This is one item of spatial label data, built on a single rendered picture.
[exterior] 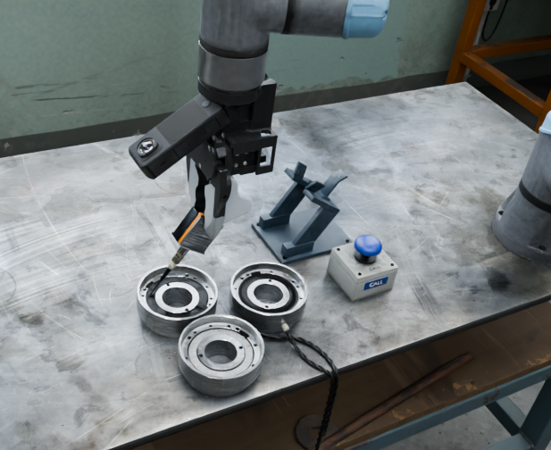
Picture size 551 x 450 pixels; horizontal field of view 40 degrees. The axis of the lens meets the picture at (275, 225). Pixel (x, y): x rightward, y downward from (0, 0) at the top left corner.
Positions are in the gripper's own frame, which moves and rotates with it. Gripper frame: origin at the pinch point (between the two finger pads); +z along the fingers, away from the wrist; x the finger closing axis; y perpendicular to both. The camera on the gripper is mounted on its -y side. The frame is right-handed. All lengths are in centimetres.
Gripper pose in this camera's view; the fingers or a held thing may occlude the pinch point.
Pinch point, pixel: (202, 223)
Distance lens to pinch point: 95.6
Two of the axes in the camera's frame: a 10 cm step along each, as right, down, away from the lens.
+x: -4.8, -5.9, 6.5
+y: 8.7, -2.2, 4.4
